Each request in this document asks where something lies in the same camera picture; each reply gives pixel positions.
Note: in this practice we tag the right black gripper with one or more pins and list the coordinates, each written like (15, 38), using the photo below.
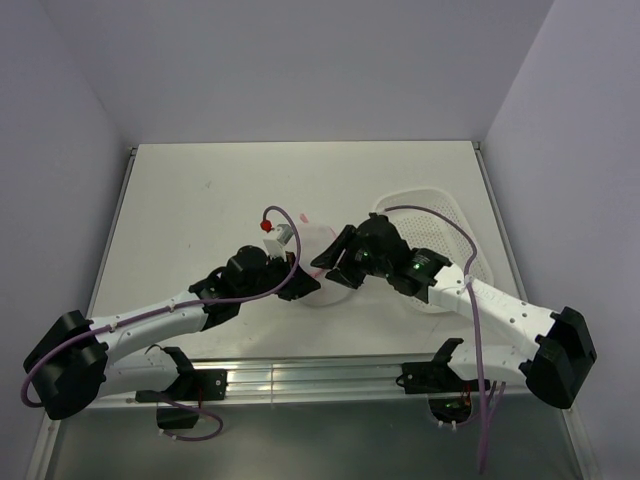
(328, 260)

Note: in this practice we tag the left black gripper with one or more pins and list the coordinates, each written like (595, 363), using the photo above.
(299, 285)

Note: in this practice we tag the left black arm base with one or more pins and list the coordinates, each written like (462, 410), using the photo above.
(181, 405)

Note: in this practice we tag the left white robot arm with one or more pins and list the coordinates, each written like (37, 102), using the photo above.
(82, 359)

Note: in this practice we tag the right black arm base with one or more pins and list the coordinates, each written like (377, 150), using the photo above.
(453, 402)

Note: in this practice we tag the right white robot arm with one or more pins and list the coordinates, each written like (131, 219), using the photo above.
(549, 352)

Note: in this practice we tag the white perforated plastic basket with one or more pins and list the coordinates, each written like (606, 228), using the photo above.
(431, 222)

